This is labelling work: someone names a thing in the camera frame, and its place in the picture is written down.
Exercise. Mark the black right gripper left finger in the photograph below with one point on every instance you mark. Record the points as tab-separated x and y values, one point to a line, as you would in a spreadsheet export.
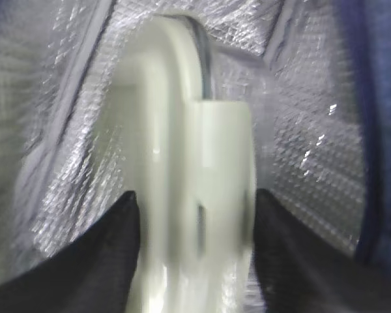
92	274

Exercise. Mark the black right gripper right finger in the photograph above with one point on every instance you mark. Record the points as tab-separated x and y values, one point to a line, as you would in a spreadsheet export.
300	272

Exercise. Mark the navy blue lunch bag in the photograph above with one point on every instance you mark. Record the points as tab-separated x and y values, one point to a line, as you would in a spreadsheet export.
331	61

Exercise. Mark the green lidded lunch box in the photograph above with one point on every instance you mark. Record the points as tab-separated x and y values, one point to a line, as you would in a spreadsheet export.
187	152

